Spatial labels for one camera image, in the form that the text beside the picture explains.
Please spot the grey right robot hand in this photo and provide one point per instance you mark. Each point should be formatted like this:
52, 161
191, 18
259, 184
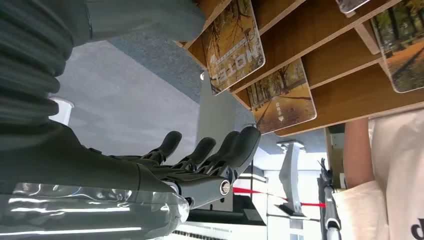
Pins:
82, 172

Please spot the autumn hotel card with lettering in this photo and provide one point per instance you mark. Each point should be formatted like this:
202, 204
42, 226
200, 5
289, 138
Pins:
232, 46

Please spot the autumn tree card small print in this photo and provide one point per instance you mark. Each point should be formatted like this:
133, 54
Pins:
281, 99

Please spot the wooden card holder rack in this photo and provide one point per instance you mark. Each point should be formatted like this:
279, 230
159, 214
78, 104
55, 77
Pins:
334, 59

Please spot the person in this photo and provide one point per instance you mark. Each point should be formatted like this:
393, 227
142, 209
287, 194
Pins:
397, 172

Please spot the grey card corner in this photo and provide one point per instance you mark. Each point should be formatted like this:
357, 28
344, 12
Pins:
349, 4

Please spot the autumn path card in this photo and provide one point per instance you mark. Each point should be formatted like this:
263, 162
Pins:
402, 46

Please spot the white cylindrical cup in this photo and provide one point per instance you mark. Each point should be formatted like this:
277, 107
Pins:
61, 112

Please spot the ribbed grey right arm sleeve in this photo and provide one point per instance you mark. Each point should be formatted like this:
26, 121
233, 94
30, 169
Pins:
30, 66

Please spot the white curved display stand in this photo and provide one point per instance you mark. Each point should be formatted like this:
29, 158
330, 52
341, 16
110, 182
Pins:
290, 175

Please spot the red barrier belt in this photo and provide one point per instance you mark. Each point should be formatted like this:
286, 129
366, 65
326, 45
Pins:
311, 204

